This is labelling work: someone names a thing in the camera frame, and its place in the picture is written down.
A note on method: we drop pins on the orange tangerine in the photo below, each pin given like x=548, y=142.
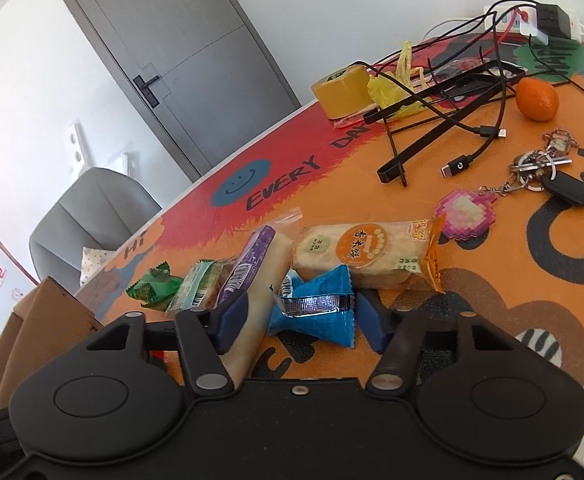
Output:
x=536, y=100

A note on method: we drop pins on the white socket panel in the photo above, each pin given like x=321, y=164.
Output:
x=74, y=145

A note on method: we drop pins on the black charger plug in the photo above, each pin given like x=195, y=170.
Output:
x=552, y=21

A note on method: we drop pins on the grey chair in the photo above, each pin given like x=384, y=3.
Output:
x=92, y=210

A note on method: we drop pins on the white power strip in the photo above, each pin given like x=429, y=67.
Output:
x=509, y=19

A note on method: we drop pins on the long purple snack packet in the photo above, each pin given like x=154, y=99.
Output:
x=262, y=280

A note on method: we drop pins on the yellow tape roll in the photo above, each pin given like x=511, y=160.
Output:
x=344, y=91

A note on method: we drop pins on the dotted white pillow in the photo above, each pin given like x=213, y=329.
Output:
x=97, y=262

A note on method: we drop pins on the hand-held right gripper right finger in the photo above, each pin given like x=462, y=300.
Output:
x=371, y=320

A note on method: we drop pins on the brown cardboard box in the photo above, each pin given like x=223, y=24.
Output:
x=37, y=340

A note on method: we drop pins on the orange rice cracker packet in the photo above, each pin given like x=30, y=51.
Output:
x=366, y=255

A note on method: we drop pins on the grey door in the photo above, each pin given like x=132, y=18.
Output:
x=172, y=60

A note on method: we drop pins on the dark green snack packet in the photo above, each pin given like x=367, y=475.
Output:
x=154, y=287

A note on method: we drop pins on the black folding stand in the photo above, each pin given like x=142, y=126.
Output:
x=406, y=160

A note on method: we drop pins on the blue snack packet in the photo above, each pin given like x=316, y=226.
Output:
x=317, y=320

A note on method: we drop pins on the bunch of keys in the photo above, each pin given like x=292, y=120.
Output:
x=566, y=191

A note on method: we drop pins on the yellow plastic bag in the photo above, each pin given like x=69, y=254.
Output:
x=391, y=95

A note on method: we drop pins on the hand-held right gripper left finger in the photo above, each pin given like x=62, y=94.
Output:
x=233, y=320

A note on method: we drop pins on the green white snack packet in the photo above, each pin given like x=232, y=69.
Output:
x=197, y=285

